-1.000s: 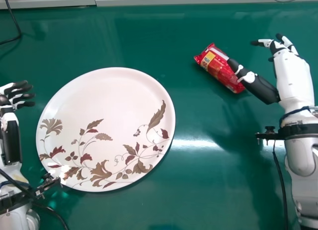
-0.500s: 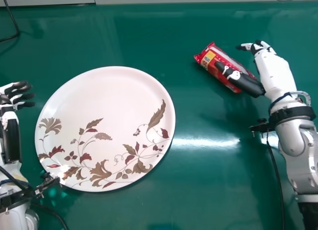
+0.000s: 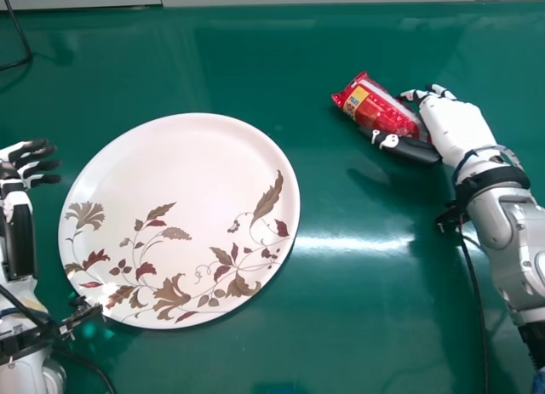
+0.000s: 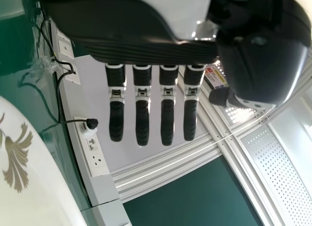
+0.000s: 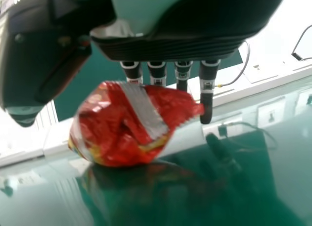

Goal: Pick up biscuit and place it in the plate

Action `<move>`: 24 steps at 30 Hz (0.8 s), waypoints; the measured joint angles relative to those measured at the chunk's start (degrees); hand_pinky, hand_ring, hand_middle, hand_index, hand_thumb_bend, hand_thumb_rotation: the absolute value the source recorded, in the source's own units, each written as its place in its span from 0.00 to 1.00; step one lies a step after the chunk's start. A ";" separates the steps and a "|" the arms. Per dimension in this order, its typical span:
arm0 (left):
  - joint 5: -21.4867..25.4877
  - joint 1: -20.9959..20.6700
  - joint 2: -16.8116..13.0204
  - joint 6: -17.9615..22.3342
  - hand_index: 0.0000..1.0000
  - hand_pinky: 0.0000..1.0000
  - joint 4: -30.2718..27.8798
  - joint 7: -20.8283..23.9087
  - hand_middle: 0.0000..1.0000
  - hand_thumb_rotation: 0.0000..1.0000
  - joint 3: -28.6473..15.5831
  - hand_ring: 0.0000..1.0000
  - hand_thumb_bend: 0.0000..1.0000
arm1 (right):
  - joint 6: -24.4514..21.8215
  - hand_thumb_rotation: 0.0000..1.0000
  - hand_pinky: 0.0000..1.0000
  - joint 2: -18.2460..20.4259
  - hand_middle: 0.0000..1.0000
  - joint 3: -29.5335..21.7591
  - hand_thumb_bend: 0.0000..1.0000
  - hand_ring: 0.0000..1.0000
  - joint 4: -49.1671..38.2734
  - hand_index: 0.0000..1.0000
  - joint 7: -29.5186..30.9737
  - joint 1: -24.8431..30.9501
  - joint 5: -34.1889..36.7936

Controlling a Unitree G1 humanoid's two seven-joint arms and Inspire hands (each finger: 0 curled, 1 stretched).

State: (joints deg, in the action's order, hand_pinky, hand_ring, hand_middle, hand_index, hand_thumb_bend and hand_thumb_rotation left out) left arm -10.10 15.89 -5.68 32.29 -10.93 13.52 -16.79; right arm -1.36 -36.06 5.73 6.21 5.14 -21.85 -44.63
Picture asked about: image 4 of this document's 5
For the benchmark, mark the white socket strip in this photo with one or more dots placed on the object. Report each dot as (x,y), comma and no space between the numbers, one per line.
(93,150)
(64,49)

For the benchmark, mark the clear tape piece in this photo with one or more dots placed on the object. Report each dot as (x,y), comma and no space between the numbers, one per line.
(44,65)

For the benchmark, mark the white-and-orange plug adapter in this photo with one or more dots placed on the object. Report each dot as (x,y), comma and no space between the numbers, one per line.
(89,132)

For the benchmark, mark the perforated metal panel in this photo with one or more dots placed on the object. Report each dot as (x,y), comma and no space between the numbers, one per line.
(280,167)

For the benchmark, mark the red and yellow warning label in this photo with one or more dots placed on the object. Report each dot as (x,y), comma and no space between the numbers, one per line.
(214,77)

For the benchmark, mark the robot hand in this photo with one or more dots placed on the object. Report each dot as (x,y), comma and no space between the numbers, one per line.
(146,28)

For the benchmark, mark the aluminium frame rails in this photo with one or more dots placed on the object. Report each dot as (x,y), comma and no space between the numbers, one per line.
(170,167)

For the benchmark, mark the plate with brown leaf pattern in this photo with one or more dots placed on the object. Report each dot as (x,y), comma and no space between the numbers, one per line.
(36,187)

